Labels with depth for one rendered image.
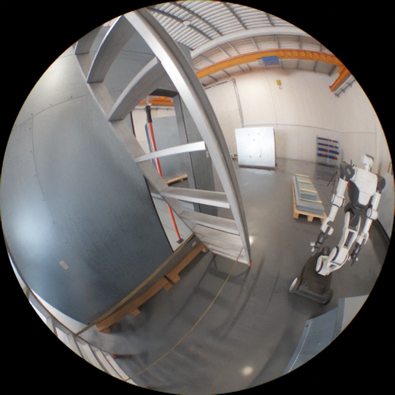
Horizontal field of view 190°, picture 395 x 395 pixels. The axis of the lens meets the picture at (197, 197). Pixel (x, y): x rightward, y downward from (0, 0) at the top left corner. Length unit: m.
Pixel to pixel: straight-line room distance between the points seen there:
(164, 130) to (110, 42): 5.13
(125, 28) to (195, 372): 2.01
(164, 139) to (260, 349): 6.09
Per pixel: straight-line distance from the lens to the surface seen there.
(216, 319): 1.47
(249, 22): 8.37
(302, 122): 10.98
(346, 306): 1.22
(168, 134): 5.45
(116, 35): 0.48
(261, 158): 6.47
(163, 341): 1.59
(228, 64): 8.77
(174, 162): 5.44
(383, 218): 4.09
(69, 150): 0.95
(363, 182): 1.21
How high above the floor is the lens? 1.46
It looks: 25 degrees down
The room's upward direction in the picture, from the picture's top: 10 degrees counter-clockwise
